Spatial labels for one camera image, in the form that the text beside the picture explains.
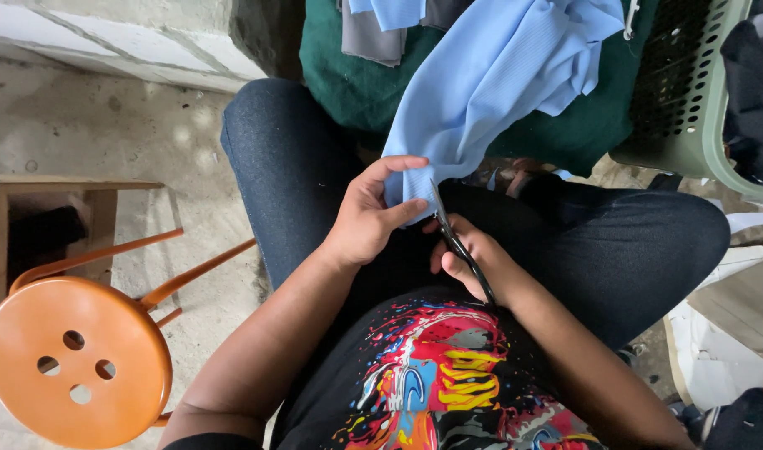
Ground person's left hand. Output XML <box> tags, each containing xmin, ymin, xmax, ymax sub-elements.
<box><xmin>322</xmin><ymin>155</ymin><xmax>430</xmax><ymax>268</ymax></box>

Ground person's right hand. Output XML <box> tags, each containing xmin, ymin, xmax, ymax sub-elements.
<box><xmin>422</xmin><ymin>213</ymin><xmax>514</xmax><ymax>308</ymax></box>

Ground black scissors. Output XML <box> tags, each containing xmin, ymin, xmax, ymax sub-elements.
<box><xmin>429</xmin><ymin>178</ymin><xmax>499</xmax><ymax>311</ymax></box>

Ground person's foot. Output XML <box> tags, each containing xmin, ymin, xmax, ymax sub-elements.
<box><xmin>482</xmin><ymin>157</ymin><xmax>560</xmax><ymax>200</ymax></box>

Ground person's black printed shirt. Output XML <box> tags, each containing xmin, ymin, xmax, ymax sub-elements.
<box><xmin>163</xmin><ymin>284</ymin><xmax>607</xmax><ymax>450</ymax></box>

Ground person's blue jeans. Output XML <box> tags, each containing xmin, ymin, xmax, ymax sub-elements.
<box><xmin>220</xmin><ymin>78</ymin><xmax>731</xmax><ymax>351</ymax></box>

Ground dark green cloth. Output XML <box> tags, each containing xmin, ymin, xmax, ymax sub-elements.
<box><xmin>299</xmin><ymin>0</ymin><xmax>660</xmax><ymax>178</ymax></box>

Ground dark grey fabric piece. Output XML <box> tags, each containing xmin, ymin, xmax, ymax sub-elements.
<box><xmin>419</xmin><ymin>0</ymin><xmax>476</xmax><ymax>32</ymax></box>

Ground small light blue fabric piece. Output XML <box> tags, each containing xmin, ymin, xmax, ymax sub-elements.
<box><xmin>348</xmin><ymin>0</ymin><xmax>427</xmax><ymax>32</ymax></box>

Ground green plastic laundry basket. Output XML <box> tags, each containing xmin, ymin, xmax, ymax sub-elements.
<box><xmin>608</xmin><ymin>0</ymin><xmax>763</xmax><ymax>209</ymax></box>

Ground white cardboard pieces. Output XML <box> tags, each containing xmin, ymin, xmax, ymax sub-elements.
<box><xmin>663</xmin><ymin>211</ymin><xmax>763</xmax><ymax>413</ymax></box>

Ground dark clothes in basket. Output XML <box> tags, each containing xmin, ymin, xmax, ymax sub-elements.
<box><xmin>720</xmin><ymin>0</ymin><xmax>763</xmax><ymax>188</ymax></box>

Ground orange metal stool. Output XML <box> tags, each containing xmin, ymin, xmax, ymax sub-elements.
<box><xmin>0</xmin><ymin>227</ymin><xmax>257</xmax><ymax>450</ymax></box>

